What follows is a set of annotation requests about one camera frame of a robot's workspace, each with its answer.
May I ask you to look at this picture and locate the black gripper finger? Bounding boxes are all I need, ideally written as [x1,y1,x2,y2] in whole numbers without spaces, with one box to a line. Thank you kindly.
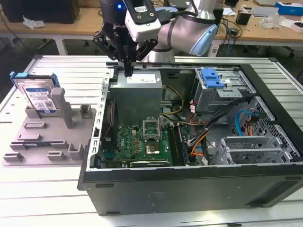
[92,30,129,77]
[128,38,159,77]

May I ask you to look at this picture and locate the hard disk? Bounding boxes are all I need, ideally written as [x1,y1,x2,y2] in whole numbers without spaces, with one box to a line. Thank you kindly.
[9,72,60,116]

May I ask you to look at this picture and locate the metal disk bay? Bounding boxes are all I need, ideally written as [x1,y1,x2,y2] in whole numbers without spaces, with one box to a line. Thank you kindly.
[220,136,296,166]

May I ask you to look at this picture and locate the long wooden desk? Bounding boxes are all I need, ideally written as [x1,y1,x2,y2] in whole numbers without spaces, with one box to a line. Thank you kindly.
[0,6,152,56]

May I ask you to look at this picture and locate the grey power supply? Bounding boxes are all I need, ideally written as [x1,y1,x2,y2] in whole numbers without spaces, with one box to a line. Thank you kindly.
[109,70,164,119]

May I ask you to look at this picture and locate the large black box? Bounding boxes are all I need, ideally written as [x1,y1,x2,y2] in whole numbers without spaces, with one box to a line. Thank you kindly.
[2,0,80,25]

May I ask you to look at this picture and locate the crumpled plastic bag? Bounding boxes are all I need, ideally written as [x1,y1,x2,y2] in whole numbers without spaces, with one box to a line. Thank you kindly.
[22,15,45,30]

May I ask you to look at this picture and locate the blue drive latch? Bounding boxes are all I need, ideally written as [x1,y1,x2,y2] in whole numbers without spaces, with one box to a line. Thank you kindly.
[200,68,225,89]

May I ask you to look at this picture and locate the metal socket cover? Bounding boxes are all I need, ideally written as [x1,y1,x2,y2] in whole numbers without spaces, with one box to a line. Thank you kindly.
[142,117,162,142]

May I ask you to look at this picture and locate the small black box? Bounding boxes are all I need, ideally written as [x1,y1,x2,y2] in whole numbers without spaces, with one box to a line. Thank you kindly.
[214,6,224,26]

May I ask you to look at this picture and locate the black case fan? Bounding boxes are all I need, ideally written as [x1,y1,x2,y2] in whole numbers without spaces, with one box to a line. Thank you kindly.
[103,98,119,147]

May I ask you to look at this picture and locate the grey optical drive cage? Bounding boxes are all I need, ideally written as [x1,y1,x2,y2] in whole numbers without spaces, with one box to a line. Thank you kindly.
[191,68,258,114]

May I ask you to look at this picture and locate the green motherboard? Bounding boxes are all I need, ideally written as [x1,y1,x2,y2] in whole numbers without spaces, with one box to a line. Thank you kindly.
[101,124,197,166]

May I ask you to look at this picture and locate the CPU socket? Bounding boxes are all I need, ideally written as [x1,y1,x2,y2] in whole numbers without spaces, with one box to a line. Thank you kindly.
[144,141,162,156]

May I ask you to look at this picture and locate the grey parts rack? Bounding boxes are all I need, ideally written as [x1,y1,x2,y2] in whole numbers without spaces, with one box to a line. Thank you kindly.
[2,87,98,167]

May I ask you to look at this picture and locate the wooden desk with clutter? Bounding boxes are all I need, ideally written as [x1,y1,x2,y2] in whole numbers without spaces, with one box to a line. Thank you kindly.
[213,4,303,56]

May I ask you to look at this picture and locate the black graphics card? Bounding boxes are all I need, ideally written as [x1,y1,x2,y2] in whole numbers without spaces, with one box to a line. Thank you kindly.
[101,159,171,168]

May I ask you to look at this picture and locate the RAM stick on rack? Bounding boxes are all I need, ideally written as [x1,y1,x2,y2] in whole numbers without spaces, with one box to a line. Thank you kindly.
[23,141,52,147]

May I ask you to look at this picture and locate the flat silver box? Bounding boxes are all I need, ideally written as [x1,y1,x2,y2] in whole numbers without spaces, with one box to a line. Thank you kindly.
[250,6,280,17]

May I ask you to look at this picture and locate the clear plastic bags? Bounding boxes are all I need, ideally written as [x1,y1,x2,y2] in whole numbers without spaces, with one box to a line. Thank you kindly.
[260,13,292,29]

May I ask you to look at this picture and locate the black PC case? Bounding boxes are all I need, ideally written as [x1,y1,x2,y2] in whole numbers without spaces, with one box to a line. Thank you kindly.
[77,56,303,217]

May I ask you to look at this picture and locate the blue carton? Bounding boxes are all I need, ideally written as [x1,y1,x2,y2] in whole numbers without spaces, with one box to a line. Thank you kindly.
[274,1,303,17]

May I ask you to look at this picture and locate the small white box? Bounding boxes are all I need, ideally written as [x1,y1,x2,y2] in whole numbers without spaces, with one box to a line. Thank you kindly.
[290,20,303,33]

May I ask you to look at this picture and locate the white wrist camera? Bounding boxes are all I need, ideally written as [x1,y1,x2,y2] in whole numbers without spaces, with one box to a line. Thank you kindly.
[125,7,162,43]

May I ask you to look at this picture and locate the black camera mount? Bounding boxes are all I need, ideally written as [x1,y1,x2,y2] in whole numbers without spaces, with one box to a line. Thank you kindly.
[123,0,157,25]

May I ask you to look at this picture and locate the thick black gripper cable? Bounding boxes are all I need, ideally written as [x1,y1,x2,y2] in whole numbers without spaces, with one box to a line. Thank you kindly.
[160,0,198,23]

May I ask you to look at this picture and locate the yellow wires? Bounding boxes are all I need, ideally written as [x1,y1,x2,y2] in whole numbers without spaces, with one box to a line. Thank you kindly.
[160,85,186,117]

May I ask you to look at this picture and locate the black wire bundle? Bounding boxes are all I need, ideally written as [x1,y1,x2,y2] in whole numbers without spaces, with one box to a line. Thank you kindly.
[188,96,254,148]

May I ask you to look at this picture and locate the blue wire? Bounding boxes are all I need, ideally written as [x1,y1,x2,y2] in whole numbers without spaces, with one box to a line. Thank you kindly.
[235,109,253,137]

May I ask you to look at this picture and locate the orange looped wire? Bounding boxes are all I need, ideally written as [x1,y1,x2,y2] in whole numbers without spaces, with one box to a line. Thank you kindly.
[190,139,205,157]

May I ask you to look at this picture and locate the orange wire with connector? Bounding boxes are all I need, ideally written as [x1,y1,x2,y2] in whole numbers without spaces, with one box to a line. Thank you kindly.
[245,113,260,137]

